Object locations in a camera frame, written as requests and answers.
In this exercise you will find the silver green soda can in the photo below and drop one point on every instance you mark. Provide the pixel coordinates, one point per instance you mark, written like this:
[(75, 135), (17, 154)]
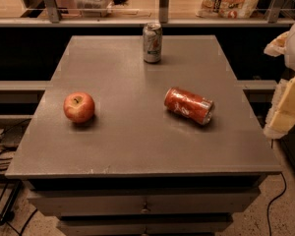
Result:
[(152, 42)]

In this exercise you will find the colourful snack bag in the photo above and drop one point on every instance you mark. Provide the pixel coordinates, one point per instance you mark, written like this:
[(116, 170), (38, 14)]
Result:
[(229, 9)]

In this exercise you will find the clear plastic container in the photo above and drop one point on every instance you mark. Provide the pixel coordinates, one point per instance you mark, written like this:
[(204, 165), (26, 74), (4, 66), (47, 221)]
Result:
[(93, 8)]

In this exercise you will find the red apple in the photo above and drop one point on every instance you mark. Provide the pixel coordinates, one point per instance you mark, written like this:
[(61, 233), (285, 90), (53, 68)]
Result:
[(79, 107)]

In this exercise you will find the metal shelf rack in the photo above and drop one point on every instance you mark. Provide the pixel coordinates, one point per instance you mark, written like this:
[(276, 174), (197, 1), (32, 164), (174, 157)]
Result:
[(136, 13)]

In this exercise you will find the grey drawer cabinet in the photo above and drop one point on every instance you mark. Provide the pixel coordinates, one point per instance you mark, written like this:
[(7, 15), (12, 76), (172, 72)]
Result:
[(135, 168)]

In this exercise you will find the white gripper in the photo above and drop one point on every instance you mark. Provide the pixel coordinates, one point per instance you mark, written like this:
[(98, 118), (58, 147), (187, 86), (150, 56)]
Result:
[(281, 118)]

